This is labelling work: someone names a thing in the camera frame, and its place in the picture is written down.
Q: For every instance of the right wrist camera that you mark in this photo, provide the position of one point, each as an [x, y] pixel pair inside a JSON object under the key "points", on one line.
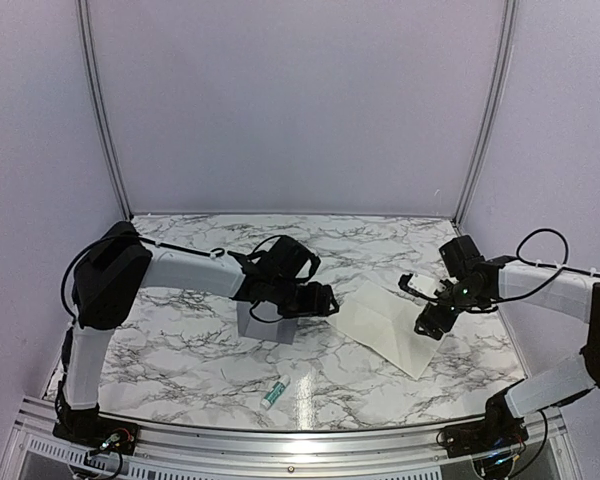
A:
{"points": [[419, 286]]}

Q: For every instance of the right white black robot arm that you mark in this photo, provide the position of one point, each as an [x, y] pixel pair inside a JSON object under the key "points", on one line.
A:
{"points": [[476, 285]]}

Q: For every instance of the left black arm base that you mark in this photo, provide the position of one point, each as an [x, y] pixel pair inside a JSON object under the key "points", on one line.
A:
{"points": [[95, 437]]}

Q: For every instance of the aluminium front table rail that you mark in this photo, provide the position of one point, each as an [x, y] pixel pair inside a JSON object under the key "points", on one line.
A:
{"points": [[170, 451]]}

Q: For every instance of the green white glue stick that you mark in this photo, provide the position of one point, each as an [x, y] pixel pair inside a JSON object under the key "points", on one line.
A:
{"points": [[275, 391]]}

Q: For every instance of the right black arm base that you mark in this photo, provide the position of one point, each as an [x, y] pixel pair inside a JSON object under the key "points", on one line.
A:
{"points": [[480, 436]]}

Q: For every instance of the grey paper envelope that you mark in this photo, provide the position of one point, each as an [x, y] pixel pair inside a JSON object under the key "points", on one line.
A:
{"points": [[262, 322]]}

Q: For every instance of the right aluminium corner post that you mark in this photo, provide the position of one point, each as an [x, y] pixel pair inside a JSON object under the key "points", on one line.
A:
{"points": [[493, 101]]}

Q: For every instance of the left aluminium corner post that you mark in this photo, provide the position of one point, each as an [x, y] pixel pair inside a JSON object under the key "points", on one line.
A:
{"points": [[96, 95]]}

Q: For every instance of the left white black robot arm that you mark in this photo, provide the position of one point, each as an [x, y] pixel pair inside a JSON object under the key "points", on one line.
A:
{"points": [[100, 285]]}

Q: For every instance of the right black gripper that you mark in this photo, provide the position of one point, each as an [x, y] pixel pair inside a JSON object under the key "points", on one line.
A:
{"points": [[428, 319]]}

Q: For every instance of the aluminium corner post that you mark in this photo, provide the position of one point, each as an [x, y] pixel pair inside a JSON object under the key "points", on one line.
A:
{"points": [[493, 101], [96, 95]]}

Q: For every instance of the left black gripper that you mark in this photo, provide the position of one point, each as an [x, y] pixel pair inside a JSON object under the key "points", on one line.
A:
{"points": [[317, 304]]}

